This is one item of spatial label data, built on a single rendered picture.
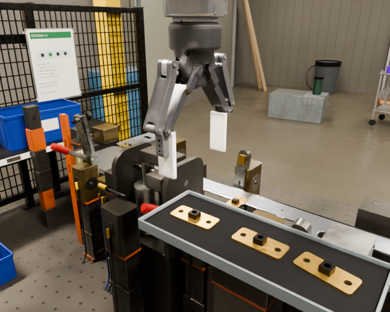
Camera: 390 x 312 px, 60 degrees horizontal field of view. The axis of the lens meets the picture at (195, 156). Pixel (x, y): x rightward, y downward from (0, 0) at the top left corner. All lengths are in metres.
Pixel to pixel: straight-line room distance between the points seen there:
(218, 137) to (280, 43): 8.28
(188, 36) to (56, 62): 1.24
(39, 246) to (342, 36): 7.91
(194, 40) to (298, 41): 8.29
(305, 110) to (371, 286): 5.19
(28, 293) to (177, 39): 0.96
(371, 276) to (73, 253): 1.04
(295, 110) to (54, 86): 4.50
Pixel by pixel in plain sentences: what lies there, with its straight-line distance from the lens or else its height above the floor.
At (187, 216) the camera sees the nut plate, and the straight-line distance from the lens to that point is 0.60.
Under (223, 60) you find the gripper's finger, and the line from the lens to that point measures 0.55.
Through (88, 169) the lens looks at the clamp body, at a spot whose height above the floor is 1.04.
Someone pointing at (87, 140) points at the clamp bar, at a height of 1.13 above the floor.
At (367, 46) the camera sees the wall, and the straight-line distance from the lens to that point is 8.57.
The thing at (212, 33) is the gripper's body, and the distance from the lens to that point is 0.48.
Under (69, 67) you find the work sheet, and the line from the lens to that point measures 1.71.
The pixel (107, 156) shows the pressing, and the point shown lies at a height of 1.00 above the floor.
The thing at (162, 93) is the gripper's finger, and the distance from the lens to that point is 0.45.
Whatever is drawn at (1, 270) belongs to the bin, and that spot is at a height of 0.75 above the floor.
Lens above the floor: 1.48
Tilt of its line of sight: 22 degrees down
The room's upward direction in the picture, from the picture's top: straight up
